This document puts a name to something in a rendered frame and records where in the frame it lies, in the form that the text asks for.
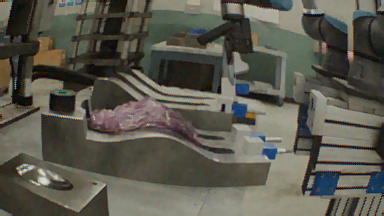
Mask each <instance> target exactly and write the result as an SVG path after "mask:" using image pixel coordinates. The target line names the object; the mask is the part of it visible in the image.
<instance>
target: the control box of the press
mask: <svg viewBox="0 0 384 216"><path fill-rule="evenodd" d="M57 1H58V0H46V2H45V4H44V9H43V14H42V18H41V22H40V27H39V33H38V35H40V34H42V33H43V32H45V31H46V32H48V31H50V30H51V28H52V22H53V17H54V14H55V10H56V5H57ZM33 5H34V0H13V1H12V5H11V10H10V15H9V20H8V25H7V29H6V36H7V35H11V37H10V39H11V40H10V43H12V42H13V39H14V36H16V37H18V36H21V38H22V39H21V42H22V43H23V42H25V40H26V37H27V34H28V28H29V22H30V17H31V14H32V10H33ZM9 62H10V65H11V70H12V80H13V82H12V87H13V90H12V94H11V98H12V99H13V96H14V91H15V72H14V71H15V69H14V65H13V61H12V58H9ZM22 66H23V56H22V55H19V59H18V69H17V77H16V86H17V84H18V82H19V80H20V78H21V76H22Z"/></svg>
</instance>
